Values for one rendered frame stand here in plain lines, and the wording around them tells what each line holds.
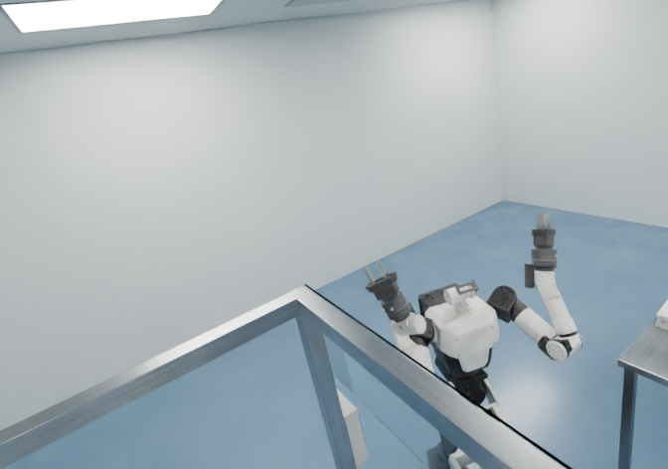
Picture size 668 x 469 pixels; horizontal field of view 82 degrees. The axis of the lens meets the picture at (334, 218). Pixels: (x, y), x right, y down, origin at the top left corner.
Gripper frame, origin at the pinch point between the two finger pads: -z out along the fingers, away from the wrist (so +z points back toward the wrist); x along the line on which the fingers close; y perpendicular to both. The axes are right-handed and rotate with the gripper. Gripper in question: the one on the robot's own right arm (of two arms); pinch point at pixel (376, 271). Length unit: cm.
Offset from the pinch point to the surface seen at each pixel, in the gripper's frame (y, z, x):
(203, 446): -54, 78, -206
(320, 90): -279, -133, -63
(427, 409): 62, 13, 20
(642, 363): -51, 98, 65
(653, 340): -66, 100, 75
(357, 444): 11, 55, -38
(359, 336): 43.8, 1.9, 5.0
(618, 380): -143, 174, 55
